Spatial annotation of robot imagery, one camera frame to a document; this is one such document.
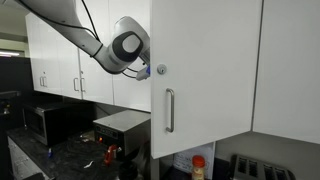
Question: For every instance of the white cabinet door with lock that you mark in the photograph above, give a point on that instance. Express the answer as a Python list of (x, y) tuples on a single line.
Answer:
[(206, 66)]

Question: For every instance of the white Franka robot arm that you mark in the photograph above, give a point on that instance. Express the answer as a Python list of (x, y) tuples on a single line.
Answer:
[(66, 20)]

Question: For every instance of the grey base cabinet drawers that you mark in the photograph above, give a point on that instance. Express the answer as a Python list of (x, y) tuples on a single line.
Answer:
[(23, 160)]

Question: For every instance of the stainless steel coffee maker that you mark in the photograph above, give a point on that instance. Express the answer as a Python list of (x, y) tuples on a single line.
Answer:
[(123, 128)]

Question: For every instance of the handwritten white paper note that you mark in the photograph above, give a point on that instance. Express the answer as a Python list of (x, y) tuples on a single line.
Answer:
[(185, 160)]

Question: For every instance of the spice jar orange lid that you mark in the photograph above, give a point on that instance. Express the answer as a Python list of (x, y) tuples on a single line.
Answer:
[(198, 166)]

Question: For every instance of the black coffee carafe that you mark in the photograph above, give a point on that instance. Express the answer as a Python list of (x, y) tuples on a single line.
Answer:
[(128, 170)]

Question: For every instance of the white paper scrap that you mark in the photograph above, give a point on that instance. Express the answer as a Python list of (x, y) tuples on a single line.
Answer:
[(88, 164)]

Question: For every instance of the black microwave oven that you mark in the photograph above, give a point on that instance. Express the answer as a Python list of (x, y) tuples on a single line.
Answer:
[(43, 121)]

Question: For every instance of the silver toaster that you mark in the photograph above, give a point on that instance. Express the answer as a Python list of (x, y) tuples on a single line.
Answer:
[(260, 168)]

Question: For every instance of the ceiling light strip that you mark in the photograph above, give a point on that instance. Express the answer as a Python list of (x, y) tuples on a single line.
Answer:
[(8, 53)]

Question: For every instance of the white wrist camera blue mount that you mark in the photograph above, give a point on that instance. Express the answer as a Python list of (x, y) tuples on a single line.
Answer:
[(143, 72)]

